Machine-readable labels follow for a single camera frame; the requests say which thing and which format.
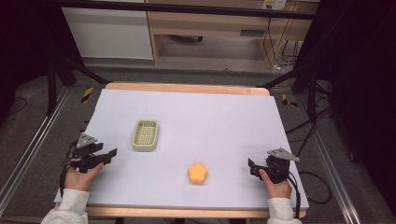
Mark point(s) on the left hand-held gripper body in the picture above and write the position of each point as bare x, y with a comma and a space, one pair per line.
83, 155

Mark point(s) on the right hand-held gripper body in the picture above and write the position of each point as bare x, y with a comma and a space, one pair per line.
278, 168

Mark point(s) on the person's right hand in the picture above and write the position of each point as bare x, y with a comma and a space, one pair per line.
278, 189

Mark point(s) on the person's left hand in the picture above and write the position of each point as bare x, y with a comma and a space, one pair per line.
78, 181

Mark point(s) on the pale green plastic basket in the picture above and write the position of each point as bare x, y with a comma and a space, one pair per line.
145, 136

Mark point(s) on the yellow black tape strip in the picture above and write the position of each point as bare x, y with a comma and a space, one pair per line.
289, 101
87, 95

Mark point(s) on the orange flower-shaped sponge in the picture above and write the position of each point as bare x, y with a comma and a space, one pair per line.
197, 173

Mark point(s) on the white foam board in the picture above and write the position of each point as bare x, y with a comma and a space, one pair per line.
202, 124

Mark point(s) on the black metal stand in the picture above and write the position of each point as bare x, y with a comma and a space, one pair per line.
311, 90
54, 81

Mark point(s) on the wooden table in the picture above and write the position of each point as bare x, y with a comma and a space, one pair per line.
186, 88

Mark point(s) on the white cabinet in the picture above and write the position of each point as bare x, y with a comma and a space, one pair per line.
109, 32

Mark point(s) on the black curtain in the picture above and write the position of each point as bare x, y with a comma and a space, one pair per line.
361, 77
28, 40

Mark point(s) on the light wooden desk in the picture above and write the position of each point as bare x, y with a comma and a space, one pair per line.
211, 23

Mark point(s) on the white power strip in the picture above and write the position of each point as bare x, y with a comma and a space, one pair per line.
274, 3

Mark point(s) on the metal floor rail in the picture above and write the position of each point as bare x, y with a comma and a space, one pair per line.
330, 161
34, 140

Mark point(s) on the black frame crossbar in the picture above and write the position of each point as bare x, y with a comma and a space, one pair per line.
186, 8

